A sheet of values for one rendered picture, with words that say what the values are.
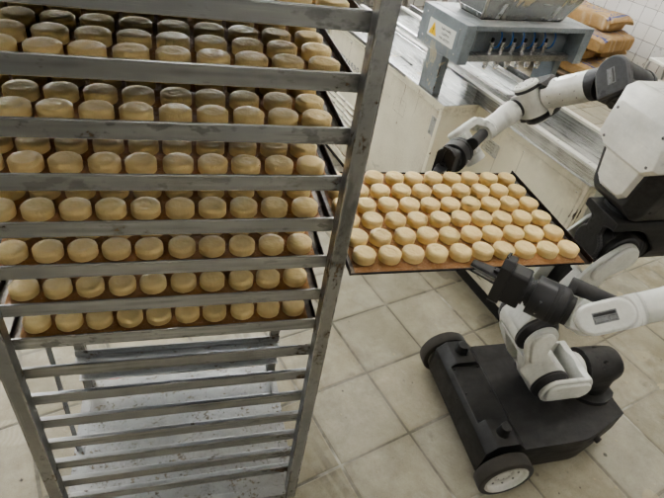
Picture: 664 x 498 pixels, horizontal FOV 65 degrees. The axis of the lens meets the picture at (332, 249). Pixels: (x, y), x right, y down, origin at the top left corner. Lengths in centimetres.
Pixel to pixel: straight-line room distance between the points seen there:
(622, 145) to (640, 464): 137
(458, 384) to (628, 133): 105
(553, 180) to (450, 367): 84
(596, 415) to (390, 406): 76
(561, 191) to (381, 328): 95
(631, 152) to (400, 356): 127
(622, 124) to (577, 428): 113
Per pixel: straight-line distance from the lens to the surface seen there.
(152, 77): 79
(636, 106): 149
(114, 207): 96
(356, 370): 220
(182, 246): 101
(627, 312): 116
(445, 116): 244
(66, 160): 92
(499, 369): 219
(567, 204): 219
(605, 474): 234
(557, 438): 210
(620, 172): 152
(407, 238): 117
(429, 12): 253
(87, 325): 116
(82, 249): 102
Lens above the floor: 170
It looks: 39 degrees down
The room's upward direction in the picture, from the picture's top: 11 degrees clockwise
